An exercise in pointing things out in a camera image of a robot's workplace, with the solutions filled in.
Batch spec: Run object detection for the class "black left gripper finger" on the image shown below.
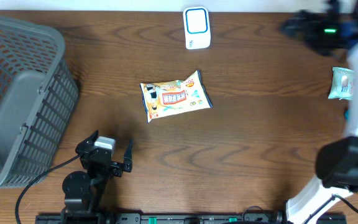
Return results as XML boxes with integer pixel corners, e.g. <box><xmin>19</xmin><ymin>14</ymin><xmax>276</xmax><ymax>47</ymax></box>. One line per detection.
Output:
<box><xmin>124</xmin><ymin>139</ymin><xmax>133</xmax><ymax>164</ymax></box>
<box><xmin>85</xmin><ymin>130</ymin><xmax>99</xmax><ymax>143</ymax></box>

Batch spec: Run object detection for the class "green wet wipes pack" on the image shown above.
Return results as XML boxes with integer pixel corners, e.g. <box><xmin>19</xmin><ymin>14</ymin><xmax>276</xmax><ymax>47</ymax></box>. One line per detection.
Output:
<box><xmin>328</xmin><ymin>67</ymin><xmax>354</xmax><ymax>100</ymax></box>

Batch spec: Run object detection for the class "orange snack bag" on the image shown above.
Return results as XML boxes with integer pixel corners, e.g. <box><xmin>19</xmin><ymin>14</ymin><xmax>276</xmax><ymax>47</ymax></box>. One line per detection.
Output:
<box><xmin>140</xmin><ymin>70</ymin><xmax>213</xmax><ymax>122</ymax></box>

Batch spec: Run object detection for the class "blue mouthwash bottle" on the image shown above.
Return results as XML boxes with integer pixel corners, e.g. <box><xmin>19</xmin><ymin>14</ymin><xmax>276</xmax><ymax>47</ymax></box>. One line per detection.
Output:
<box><xmin>344</xmin><ymin>109</ymin><xmax>349</xmax><ymax>121</ymax></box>

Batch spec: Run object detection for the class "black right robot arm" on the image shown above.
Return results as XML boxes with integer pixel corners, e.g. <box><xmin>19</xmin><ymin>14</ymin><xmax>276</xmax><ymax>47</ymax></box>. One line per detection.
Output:
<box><xmin>272</xmin><ymin>1</ymin><xmax>358</xmax><ymax>223</ymax></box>

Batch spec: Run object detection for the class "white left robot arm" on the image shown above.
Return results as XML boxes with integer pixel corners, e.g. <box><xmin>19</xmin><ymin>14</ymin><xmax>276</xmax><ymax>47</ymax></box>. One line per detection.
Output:
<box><xmin>60</xmin><ymin>131</ymin><xmax>133</xmax><ymax>224</ymax></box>

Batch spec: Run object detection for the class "white barcode scanner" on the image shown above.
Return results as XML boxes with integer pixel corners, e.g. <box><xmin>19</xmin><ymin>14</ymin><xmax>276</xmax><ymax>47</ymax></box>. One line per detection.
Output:
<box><xmin>183</xmin><ymin>6</ymin><xmax>211</xmax><ymax>50</ymax></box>

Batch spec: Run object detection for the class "grey plastic basket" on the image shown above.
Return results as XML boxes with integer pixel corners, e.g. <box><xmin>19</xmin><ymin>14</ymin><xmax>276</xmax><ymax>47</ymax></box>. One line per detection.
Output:
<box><xmin>0</xmin><ymin>16</ymin><xmax>79</xmax><ymax>188</ymax></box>

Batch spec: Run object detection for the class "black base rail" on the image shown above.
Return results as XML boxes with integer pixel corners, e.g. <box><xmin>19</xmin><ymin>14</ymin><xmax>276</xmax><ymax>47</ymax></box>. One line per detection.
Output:
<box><xmin>35</xmin><ymin>212</ymin><xmax>347</xmax><ymax>224</ymax></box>

